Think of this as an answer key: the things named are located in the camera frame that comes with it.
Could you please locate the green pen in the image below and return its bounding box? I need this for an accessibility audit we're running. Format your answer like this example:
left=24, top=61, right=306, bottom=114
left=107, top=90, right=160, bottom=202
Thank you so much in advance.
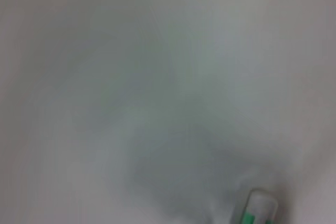
left=230, top=188, right=279, bottom=224

